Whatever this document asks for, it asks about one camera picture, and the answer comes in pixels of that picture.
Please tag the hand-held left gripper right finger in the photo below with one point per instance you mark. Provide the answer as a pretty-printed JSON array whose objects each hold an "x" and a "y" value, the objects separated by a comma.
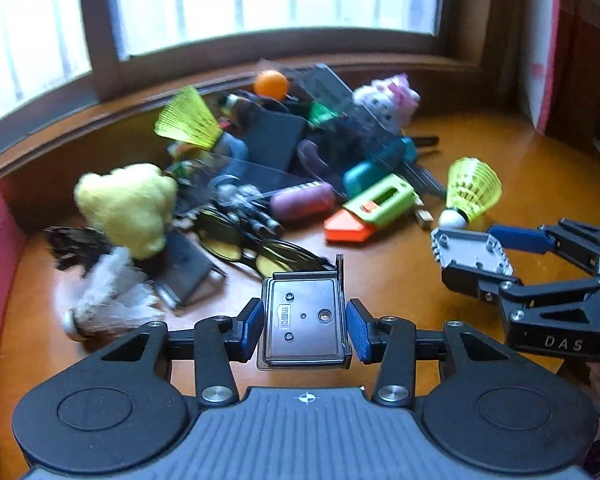
[{"x": 357, "y": 330}]

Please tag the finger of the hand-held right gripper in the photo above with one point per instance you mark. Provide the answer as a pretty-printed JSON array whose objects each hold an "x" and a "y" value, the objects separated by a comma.
[
  {"x": 520, "y": 237},
  {"x": 480, "y": 285}
]

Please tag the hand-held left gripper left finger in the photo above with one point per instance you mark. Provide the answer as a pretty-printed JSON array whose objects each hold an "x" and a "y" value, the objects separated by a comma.
[{"x": 249, "y": 327}]

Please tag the silver metal block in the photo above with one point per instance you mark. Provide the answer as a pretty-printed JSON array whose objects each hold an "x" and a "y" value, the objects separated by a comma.
[{"x": 467, "y": 252}]

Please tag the clear action camera case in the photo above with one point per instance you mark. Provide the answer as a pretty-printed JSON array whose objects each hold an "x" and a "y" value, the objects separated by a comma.
[{"x": 302, "y": 320}]

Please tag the pink cardboard box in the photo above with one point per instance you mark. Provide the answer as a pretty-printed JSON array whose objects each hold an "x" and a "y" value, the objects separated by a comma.
[{"x": 0, "y": 270}]

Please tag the yellow shuttlecock with white cap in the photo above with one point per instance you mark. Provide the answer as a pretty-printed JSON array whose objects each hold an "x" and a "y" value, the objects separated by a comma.
[{"x": 472, "y": 185}]

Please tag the black glasses with yellow lenses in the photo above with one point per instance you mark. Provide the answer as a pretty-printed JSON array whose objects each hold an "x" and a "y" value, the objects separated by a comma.
[{"x": 275, "y": 260}]

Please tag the small black wallet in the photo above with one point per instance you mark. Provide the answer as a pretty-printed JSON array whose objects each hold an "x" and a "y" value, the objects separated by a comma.
[{"x": 187, "y": 270}]

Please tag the green and orange utility knife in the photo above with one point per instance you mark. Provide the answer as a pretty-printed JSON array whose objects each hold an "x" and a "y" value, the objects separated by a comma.
[{"x": 370, "y": 210}]

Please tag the silver and black metal tool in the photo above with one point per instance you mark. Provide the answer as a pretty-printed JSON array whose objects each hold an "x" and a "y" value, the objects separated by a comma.
[{"x": 247, "y": 205}]

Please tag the purple oblong case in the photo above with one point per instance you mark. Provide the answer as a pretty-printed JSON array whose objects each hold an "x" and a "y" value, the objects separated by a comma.
[{"x": 302, "y": 201}]

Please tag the white feather shuttlecock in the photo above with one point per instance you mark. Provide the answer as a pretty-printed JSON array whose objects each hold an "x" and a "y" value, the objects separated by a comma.
[{"x": 110, "y": 300}]

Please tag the teal plastic case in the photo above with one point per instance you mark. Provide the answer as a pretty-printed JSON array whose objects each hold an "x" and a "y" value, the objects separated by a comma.
[{"x": 367, "y": 175}]

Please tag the yellow plush toy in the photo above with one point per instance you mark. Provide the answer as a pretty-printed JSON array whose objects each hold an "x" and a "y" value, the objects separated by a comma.
[{"x": 130, "y": 205}]

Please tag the red and white carton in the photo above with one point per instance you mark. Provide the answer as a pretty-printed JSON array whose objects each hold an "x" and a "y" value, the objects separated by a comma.
[{"x": 547, "y": 50}]

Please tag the black feather shuttlecock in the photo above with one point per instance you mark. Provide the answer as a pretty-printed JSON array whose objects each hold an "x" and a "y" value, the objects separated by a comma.
[{"x": 75, "y": 250}]

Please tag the black flat box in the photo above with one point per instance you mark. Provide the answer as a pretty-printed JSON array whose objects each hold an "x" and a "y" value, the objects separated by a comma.
[{"x": 275, "y": 137}]

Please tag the pink and white plush toy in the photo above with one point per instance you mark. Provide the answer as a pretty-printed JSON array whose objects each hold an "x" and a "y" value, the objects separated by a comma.
[{"x": 387, "y": 97}]

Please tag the yellow plastic shuttlecock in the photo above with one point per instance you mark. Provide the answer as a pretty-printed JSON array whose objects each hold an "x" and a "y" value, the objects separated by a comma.
[{"x": 190, "y": 120}]

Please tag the dark transparent mesh case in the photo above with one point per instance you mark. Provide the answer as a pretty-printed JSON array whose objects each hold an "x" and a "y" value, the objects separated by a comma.
[{"x": 340, "y": 95}]

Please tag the wooden window sill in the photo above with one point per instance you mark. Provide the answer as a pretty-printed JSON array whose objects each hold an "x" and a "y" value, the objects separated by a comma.
[{"x": 130, "y": 125}]

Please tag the orange ping pong ball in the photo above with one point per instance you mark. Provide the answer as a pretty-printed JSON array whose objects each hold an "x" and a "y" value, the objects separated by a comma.
[{"x": 271, "y": 84}]

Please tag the grey window frame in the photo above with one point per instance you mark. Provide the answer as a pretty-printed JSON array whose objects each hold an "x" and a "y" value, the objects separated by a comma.
[{"x": 100, "y": 35}]

